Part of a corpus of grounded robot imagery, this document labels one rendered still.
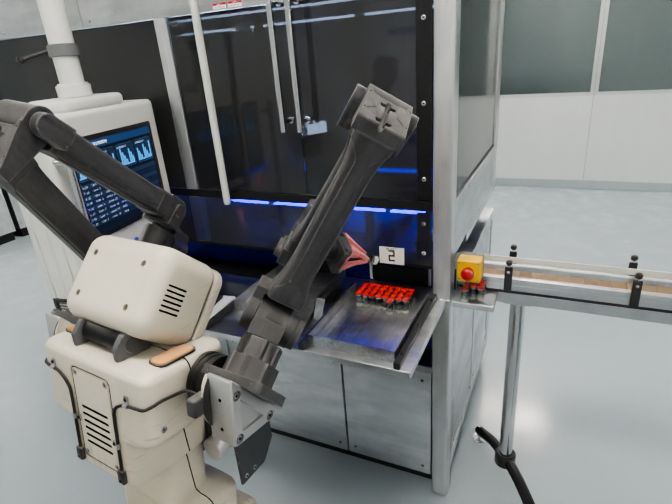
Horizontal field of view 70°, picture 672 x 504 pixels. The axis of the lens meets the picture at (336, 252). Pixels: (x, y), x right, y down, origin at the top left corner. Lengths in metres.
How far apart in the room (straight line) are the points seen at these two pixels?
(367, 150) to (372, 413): 1.45
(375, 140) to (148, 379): 0.48
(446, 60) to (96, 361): 1.10
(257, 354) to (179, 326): 0.14
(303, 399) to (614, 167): 4.82
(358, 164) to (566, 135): 5.43
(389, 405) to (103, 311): 1.32
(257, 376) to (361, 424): 1.33
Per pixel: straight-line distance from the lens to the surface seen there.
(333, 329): 1.46
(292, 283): 0.77
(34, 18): 2.35
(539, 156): 6.12
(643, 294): 1.67
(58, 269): 1.68
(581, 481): 2.33
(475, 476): 2.25
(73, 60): 1.73
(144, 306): 0.78
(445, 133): 1.43
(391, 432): 2.02
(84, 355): 0.88
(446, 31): 1.41
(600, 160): 6.13
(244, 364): 0.76
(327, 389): 2.02
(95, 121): 1.67
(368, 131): 0.68
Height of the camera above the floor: 1.65
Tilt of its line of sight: 23 degrees down
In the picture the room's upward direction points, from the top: 5 degrees counter-clockwise
